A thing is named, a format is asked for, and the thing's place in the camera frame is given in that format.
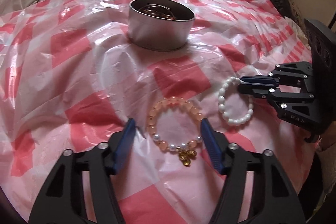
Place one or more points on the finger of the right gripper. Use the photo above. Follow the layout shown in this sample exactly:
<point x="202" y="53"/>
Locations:
<point x="287" y="74"/>
<point x="298" y="109"/>

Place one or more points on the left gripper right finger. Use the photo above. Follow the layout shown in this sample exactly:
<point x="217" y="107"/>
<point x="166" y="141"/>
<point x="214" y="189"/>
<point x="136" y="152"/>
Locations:
<point x="274" y="199"/>

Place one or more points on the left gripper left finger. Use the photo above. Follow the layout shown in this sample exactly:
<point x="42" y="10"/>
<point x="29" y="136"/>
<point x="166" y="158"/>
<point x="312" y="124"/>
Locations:
<point x="61" y="197"/>

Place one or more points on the peach bead bracelet gold charm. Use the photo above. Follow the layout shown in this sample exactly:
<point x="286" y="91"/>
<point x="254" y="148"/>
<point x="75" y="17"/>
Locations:
<point x="174" y="126"/>

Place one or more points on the gold red jewelry pile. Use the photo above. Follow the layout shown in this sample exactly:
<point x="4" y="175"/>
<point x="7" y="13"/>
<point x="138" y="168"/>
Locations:
<point x="158" y="11"/>

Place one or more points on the white knit sleeve forearm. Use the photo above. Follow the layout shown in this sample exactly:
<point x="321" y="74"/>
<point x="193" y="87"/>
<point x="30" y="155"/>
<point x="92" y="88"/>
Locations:
<point x="326" y="154"/>

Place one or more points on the person right hand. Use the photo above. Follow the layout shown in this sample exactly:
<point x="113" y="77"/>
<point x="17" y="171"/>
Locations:
<point x="326" y="140"/>

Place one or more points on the red white checkered plastic sheet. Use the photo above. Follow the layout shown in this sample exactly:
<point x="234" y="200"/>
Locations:
<point x="70" y="78"/>

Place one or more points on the round silver metal tin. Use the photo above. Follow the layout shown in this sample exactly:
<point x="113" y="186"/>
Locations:
<point x="159" y="34"/>

